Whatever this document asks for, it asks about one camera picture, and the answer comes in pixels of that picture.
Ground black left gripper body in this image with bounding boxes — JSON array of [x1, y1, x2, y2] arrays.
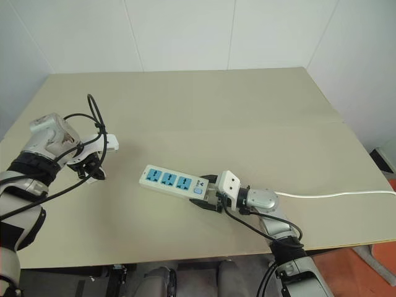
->
[[68, 152, 103, 173]]

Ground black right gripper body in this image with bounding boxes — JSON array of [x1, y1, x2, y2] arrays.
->
[[205, 183, 232, 215]]

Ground white power strip blue sockets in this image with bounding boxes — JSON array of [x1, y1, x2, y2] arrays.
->
[[138, 164, 209, 200]]

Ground grey chair leg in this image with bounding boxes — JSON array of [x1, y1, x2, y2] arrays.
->
[[348, 243, 396, 284]]

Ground black box with white top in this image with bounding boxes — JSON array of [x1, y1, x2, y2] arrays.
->
[[369, 137, 396, 174]]

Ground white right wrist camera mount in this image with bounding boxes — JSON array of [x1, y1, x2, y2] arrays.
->
[[215, 170, 242, 212]]

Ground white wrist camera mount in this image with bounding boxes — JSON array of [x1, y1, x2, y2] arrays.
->
[[215, 170, 242, 212], [67, 134, 120, 164]]

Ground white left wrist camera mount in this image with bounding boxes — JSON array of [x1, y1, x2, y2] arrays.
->
[[67, 134, 120, 164]]

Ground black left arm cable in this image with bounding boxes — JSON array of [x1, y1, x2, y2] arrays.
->
[[0, 93, 108, 222]]

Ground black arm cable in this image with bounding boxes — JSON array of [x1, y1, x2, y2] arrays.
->
[[0, 93, 108, 222], [222, 206, 304, 297]]

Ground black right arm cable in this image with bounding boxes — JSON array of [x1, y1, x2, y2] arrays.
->
[[222, 206, 304, 297]]

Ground black table frame bar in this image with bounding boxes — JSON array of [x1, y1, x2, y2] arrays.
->
[[72, 262, 140, 281]]

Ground white power strip cord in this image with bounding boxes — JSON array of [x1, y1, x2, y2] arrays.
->
[[273, 190, 396, 199]]

